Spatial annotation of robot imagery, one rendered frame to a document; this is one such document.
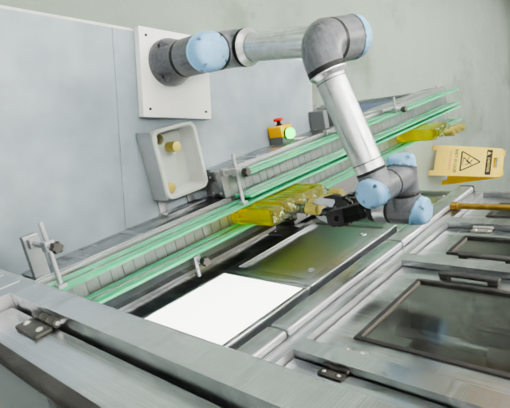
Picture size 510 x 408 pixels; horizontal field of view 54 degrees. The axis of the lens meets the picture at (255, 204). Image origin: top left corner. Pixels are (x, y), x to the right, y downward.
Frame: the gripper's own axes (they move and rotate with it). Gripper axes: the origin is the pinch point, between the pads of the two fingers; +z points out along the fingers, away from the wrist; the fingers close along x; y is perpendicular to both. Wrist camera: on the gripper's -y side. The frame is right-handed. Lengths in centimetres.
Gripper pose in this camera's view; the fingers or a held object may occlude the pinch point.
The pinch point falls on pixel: (316, 209)
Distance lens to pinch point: 154.7
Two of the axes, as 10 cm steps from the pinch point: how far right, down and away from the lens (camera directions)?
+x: -2.0, -9.5, -2.3
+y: 6.8, -3.1, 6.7
